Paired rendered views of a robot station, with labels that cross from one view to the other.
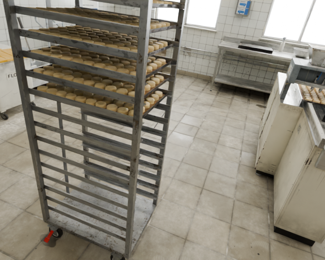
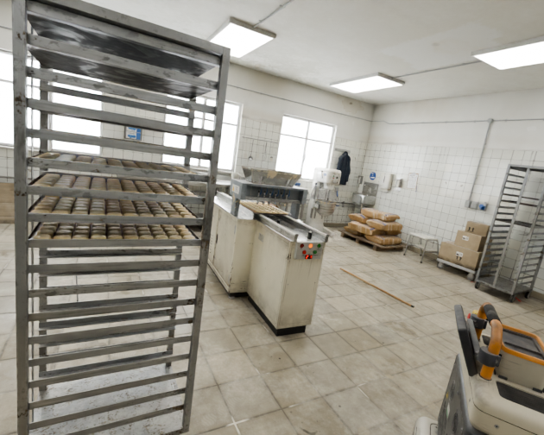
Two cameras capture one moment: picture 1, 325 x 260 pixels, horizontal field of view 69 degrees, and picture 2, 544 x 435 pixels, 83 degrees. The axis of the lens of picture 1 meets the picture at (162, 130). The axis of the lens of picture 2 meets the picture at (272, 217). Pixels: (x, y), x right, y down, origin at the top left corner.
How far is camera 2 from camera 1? 85 cm
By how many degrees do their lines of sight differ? 47
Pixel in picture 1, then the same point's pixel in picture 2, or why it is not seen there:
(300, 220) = (294, 311)
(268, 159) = (238, 277)
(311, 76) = (254, 192)
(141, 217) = (167, 386)
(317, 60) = (256, 178)
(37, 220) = not seen: outside the picture
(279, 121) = (241, 236)
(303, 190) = (290, 283)
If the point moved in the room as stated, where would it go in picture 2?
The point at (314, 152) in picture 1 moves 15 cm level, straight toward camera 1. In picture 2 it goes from (291, 248) to (295, 254)
